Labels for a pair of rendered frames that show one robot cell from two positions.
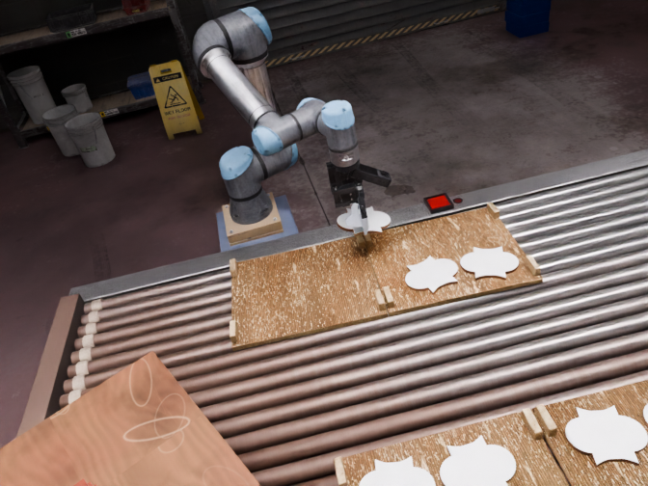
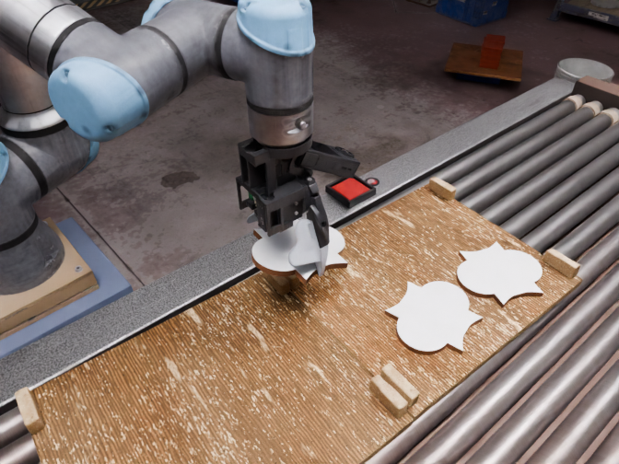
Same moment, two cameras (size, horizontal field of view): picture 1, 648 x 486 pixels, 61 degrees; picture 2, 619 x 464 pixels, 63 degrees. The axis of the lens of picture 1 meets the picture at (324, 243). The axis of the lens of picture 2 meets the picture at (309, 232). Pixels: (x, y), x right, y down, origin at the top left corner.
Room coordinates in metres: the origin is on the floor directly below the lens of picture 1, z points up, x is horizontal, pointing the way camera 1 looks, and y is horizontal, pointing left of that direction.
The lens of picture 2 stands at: (0.81, 0.18, 1.56)
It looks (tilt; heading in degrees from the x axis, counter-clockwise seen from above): 42 degrees down; 324
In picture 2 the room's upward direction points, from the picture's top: straight up
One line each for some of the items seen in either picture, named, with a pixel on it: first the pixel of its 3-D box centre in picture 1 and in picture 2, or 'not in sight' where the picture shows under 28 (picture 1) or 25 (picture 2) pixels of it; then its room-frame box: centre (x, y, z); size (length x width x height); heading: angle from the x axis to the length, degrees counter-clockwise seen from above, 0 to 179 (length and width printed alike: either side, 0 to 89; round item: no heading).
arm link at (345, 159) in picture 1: (344, 154); (282, 119); (1.25, -0.10, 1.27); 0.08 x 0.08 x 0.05
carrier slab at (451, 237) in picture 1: (445, 256); (423, 276); (1.18, -0.33, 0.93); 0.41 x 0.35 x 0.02; 91
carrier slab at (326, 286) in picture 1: (303, 287); (213, 411); (1.17, 0.08, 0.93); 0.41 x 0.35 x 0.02; 91
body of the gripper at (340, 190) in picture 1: (346, 180); (279, 177); (1.25, -0.09, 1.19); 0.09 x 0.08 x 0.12; 91
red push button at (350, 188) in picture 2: (438, 203); (350, 191); (1.44, -0.39, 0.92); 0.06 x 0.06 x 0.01; 3
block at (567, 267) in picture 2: (532, 265); (561, 262); (1.05, -0.53, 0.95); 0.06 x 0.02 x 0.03; 1
